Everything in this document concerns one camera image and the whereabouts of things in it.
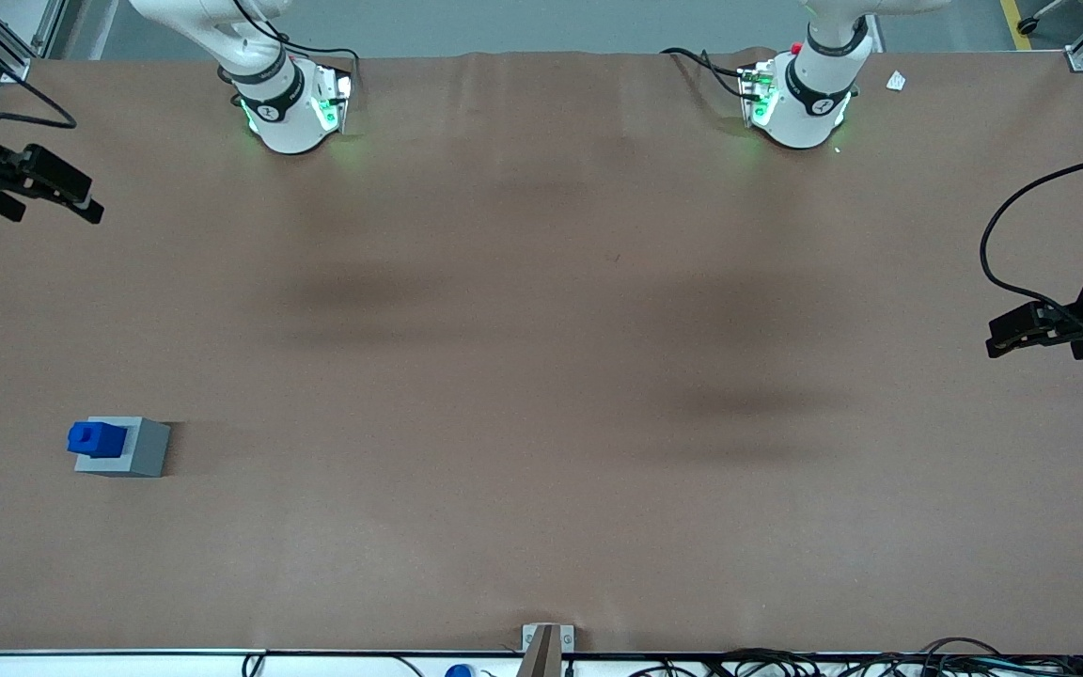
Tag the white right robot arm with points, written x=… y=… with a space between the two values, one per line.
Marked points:
x=283 y=118

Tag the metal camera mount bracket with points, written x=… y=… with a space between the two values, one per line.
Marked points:
x=546 y=649

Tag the small white paper scrap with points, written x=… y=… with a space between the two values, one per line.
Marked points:
x=896 y=81

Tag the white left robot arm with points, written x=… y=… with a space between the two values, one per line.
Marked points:
x=800 y=108

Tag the blue round cap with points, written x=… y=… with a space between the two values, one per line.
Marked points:
x=459 y=670

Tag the blue plastic part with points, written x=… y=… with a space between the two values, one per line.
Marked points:
x=98 y=440

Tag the brown table cover sheet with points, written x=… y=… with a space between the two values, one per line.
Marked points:
x=541 y=376

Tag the gray square base block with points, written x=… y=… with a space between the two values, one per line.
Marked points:
x=149 y=451

